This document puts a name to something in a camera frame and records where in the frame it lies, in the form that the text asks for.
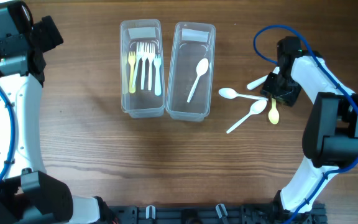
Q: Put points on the clear right plastic container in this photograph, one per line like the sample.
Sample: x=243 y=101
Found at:
x=191 y=42

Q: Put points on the white spoon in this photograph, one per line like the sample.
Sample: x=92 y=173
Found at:
x=254 y=84
x=256 y=108
x=201 y=69
x=230 y=93

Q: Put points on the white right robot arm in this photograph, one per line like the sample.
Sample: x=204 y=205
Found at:
x=330 y=139

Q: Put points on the light blue plastic fork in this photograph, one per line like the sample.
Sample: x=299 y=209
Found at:
x=157 y=64

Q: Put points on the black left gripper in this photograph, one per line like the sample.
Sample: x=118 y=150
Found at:
x=48 y=34

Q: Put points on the yellow plastic spoon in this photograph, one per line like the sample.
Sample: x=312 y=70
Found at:
x=273 y=114

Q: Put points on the clear plastic container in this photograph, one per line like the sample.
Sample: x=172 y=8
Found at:
x=191 y=42
x=141 y=64

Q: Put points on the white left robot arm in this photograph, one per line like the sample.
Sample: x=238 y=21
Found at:
x=27 y=193

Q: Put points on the clear left plastic container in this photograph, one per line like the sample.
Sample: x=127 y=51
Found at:
x=141 y=64

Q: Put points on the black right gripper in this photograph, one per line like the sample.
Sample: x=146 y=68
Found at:
x=279 y=90

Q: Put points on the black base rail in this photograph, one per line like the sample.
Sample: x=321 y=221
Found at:
x=220 y=213

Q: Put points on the white plastic fork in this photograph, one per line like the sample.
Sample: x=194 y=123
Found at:
x=145 y=50
x=139 y=55
x=150 y=57

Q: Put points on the yellow plastic fork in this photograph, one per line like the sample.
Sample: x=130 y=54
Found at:
x=131 y=61

